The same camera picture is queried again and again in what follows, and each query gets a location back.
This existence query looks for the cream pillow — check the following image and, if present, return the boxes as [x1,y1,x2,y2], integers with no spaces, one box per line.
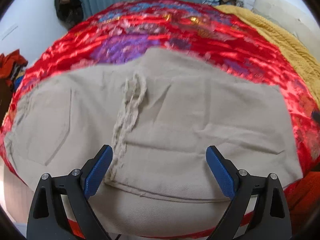
[252,0,319,59]

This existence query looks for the mustard yellow knit blanket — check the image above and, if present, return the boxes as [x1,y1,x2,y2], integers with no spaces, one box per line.
[215,5,320,103]

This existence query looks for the red floral satin bedspread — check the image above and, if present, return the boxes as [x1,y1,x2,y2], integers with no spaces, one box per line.
[0,0,320,240]

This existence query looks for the beige pants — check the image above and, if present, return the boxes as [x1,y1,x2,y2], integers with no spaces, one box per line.
[4,48,303,237]

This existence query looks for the clothes pile on chair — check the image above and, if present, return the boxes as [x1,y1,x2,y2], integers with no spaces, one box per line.
[0,49,28,123]

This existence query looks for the black hanging garment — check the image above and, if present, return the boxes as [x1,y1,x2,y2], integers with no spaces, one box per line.
[54,0,84,29]

